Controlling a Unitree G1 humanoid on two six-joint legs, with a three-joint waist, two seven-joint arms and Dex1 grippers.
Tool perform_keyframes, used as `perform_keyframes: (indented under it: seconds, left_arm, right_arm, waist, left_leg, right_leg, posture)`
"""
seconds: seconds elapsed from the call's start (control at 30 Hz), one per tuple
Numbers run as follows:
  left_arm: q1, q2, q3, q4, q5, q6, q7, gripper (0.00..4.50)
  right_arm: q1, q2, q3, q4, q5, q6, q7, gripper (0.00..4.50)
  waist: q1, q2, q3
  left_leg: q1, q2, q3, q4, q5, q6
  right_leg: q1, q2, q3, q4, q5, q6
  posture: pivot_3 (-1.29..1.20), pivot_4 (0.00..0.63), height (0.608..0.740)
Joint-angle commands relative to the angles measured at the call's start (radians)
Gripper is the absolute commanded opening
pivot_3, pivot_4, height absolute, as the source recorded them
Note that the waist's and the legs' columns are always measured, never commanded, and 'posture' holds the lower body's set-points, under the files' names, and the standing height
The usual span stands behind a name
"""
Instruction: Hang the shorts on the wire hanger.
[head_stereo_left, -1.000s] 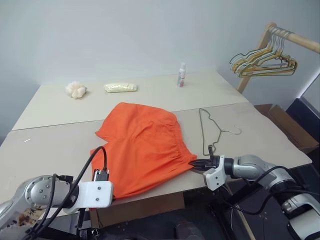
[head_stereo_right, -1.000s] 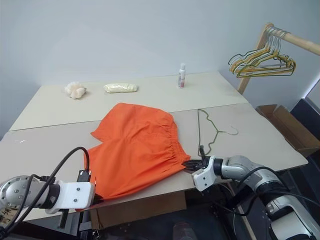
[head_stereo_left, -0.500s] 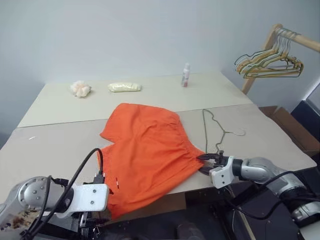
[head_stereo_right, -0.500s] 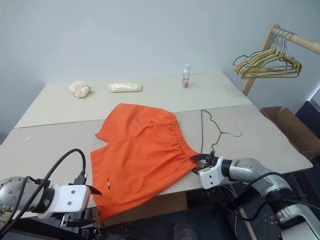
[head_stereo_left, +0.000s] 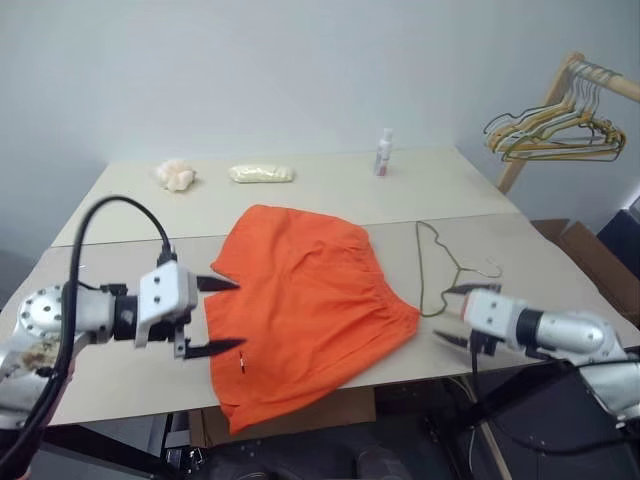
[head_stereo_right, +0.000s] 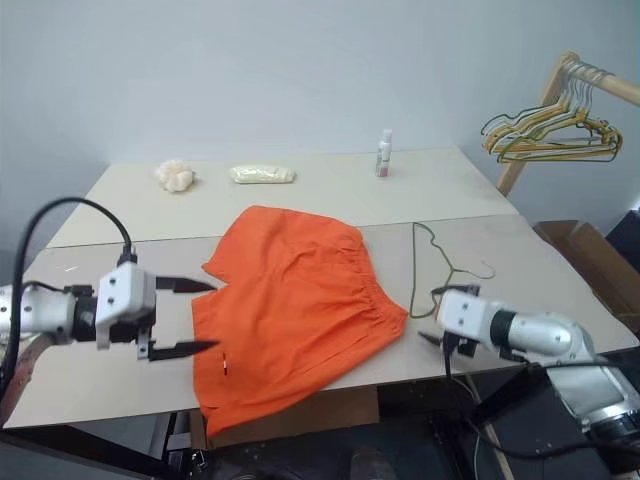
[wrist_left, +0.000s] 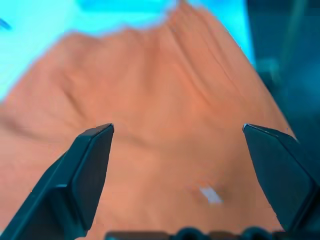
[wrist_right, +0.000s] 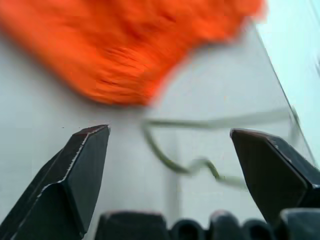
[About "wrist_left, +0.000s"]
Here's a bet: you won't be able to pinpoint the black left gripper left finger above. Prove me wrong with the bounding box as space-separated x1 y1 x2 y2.
0 123 115 240

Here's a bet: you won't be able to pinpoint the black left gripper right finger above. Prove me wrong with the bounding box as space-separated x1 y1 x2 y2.
241 123 320 240

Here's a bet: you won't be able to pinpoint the orange shorts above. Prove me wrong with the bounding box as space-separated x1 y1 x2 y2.
0 0 299 240

